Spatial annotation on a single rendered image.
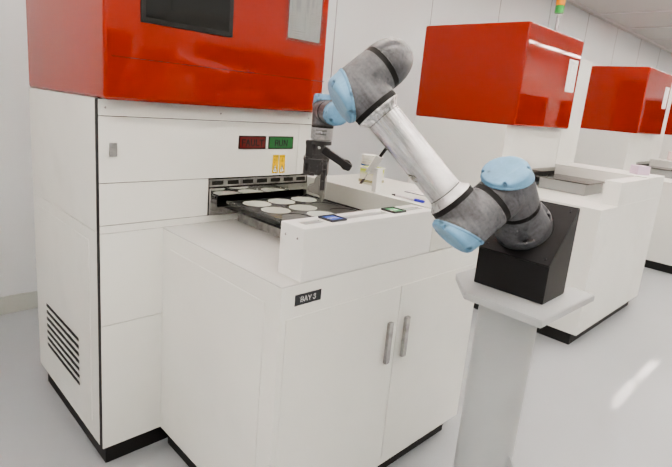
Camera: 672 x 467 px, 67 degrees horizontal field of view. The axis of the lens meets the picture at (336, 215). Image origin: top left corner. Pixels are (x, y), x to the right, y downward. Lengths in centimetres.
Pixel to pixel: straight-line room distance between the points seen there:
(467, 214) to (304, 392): 65
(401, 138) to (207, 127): 78
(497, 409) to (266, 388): 63
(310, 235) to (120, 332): 80
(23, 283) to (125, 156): 174
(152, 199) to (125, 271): 24
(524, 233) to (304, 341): 63
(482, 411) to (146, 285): 110
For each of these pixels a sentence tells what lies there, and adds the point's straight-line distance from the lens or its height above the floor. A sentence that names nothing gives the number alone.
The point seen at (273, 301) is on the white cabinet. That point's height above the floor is 77.
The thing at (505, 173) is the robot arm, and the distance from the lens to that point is 127.
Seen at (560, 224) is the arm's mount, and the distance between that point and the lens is 144.
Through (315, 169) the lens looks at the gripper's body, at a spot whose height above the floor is 104.
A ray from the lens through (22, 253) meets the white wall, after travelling 323.
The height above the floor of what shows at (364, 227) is 94.
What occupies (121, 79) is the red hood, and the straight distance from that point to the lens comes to 159.
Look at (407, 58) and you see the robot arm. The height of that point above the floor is 138.
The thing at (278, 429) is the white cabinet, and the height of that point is 42.
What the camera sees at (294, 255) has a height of 88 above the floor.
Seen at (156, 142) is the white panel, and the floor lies 110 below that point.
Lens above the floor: 127
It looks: 13 degrees down
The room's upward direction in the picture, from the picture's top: 5 degrees clockwise
